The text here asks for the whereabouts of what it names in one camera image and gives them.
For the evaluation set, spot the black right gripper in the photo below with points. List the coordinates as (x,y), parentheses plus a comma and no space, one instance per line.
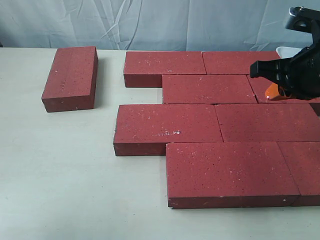
(304,67)

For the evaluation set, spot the light blue backdrop cloth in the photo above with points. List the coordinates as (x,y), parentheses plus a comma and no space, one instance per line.
(152,25)

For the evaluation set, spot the red brick with white marks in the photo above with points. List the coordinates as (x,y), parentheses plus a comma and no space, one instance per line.
(146,129)

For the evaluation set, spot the white plastic tray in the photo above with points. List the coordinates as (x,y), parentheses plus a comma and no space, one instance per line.
(287,52)

